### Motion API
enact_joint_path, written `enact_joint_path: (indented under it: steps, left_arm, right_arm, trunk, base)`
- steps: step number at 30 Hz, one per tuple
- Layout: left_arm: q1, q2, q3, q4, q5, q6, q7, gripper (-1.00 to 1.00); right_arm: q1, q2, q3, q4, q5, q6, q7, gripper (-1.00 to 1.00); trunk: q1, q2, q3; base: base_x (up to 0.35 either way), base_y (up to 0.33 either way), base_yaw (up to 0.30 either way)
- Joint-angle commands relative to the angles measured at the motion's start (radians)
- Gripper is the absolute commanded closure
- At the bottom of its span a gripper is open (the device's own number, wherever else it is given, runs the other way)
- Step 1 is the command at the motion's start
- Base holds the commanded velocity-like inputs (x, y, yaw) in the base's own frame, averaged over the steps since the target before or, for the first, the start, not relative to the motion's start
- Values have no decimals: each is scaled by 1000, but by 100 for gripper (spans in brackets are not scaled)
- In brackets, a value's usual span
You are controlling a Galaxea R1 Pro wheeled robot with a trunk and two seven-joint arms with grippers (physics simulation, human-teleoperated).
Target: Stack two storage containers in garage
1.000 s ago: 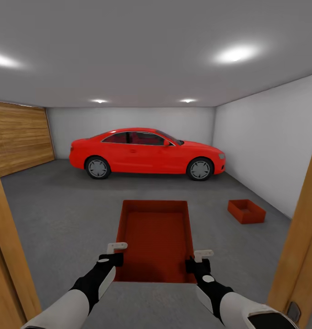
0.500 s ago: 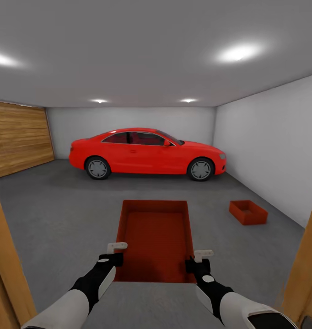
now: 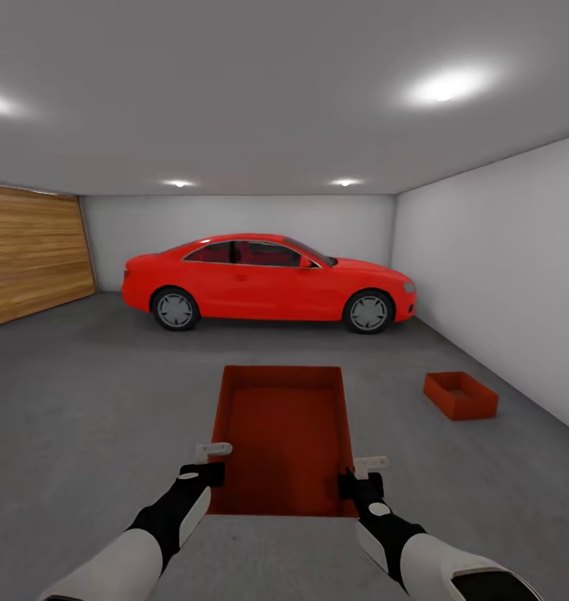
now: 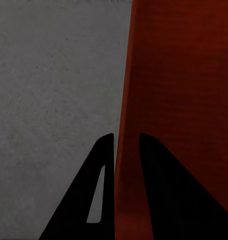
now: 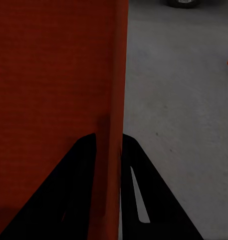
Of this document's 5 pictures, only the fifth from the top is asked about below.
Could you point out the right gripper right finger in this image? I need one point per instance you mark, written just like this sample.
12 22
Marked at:
168 220

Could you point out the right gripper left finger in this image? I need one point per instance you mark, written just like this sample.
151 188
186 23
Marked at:
60 207

